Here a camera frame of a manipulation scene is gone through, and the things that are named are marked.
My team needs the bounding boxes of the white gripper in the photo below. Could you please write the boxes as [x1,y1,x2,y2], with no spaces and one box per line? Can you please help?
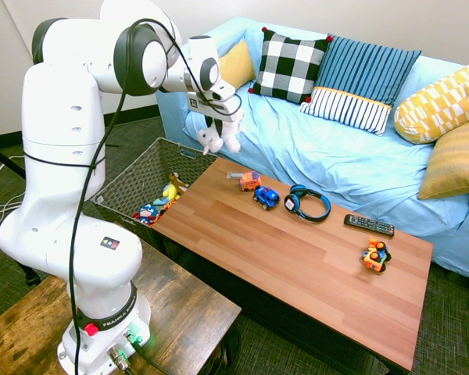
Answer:
[186,91,244,137]

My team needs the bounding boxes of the white stuffed toy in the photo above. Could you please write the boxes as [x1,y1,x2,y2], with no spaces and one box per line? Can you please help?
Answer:
[196,110,246,156]

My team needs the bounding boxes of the orange toy fire truck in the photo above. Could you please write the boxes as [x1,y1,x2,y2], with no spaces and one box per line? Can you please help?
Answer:
[226,170,264,193]

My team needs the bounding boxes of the brown stuffed dog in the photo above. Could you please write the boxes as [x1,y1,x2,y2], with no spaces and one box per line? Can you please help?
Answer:
[167,172,190,193]

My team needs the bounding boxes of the yellow plush toy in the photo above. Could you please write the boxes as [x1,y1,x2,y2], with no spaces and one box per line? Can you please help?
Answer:
[161,183,181,201]

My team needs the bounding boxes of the blue toy police car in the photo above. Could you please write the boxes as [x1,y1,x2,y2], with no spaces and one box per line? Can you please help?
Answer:
[252,185,281,211]

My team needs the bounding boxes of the dark woven basket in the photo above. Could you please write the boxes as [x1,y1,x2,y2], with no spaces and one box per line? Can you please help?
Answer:
[90,136,220,251]

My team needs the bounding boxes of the orange blue toy vehicle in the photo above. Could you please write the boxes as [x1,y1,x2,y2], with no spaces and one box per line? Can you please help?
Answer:
[360,236,392,273]

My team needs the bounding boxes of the plain yellow pillow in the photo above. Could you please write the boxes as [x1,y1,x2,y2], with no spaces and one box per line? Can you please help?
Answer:
[217,38,257,91]

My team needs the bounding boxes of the black white checked pillow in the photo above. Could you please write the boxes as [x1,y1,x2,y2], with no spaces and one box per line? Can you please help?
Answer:
[247,26,334,105]

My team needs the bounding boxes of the orange flame pattern plush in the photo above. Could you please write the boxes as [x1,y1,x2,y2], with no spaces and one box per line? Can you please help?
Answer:
[152,198,180,224]

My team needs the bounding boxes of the superhero plush with blue helmet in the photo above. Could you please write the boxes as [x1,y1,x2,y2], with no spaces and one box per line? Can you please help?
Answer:
[138,203,160,227]

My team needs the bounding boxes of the light blue sofa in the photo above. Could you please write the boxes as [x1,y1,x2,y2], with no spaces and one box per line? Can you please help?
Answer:
[155,16,469,279]

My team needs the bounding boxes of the black and blue headphones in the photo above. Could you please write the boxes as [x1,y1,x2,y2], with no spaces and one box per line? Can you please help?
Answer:
[283,184,332,224]

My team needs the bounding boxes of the blue striped pillow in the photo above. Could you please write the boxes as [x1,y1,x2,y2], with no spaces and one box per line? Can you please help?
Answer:
[298,34,423,138]

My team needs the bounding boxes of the black remote control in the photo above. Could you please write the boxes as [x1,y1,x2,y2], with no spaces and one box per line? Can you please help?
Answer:
[343,213,396,238]

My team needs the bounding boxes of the yellow white patterned bolster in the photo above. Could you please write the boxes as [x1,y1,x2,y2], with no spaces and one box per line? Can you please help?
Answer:
[393,56,469,145]

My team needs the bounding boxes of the yellow knitted pillow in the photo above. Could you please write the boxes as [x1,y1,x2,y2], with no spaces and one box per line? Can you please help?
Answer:
[417,116,469,202]

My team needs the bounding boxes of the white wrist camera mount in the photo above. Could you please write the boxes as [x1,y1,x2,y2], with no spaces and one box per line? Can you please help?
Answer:
[208,80,238,102]

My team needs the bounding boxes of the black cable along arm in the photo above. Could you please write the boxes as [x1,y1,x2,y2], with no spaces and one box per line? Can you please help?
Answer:
[23,17,244,375]

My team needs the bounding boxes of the white floor cable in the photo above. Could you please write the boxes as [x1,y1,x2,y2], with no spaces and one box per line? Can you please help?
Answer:
[0,155,26,216]

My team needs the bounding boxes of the black base cable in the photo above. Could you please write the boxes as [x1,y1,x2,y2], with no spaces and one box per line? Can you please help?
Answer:
[123,330,175,375]

